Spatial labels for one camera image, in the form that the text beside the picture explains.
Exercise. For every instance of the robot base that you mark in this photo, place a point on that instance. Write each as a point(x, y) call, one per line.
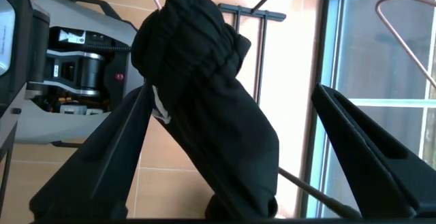
point(68, 128)

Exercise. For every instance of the black shorts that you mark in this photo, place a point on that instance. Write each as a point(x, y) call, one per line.
point(211, 115)

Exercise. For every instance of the window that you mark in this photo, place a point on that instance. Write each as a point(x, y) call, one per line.
point(374, 64)

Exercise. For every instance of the black clothes rack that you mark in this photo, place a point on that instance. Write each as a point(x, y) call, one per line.
point(252, 13)

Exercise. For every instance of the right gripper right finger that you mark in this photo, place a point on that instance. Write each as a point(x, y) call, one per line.
point(371, 162)

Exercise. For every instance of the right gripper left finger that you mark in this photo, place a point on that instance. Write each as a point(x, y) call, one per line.
point(98, 162)

